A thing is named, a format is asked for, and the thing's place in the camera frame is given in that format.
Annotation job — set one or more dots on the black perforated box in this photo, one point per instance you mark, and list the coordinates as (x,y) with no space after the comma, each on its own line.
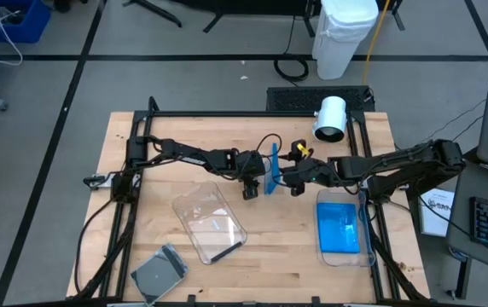
(295,99)

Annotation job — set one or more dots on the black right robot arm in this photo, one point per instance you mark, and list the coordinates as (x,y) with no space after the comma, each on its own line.
(397,166)

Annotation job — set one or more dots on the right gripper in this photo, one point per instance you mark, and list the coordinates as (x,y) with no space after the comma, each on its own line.
(308,172)

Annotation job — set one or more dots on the white trash bin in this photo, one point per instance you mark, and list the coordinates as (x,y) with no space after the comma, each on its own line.
(342,38)

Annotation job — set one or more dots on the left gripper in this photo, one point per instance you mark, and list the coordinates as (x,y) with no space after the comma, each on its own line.
(250,166)

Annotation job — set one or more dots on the black aluminium frame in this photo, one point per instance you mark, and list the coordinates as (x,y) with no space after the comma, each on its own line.
(227,114)

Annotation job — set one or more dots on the blue storage bin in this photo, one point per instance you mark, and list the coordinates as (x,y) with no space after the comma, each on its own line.
(30,25)

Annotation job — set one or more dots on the clear plastic bin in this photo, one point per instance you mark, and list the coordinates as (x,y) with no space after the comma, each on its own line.
(329,196)
(210,221)

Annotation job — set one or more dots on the white camera cylinder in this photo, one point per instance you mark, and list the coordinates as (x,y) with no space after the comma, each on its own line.
(331,113)

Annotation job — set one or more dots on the black strip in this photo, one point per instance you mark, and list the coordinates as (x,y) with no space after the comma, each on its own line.
(227,251)

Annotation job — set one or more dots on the blue jewel case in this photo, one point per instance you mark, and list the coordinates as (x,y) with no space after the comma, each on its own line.
(338,228)
(274,170)

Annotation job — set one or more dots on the white printed paper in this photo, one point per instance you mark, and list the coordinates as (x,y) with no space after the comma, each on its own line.
(436,221)

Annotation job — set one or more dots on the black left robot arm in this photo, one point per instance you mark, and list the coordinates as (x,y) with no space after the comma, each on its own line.
(184,153)

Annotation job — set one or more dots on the silver mounting plate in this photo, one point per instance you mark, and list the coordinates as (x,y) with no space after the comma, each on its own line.
(101,181)
(361,182)

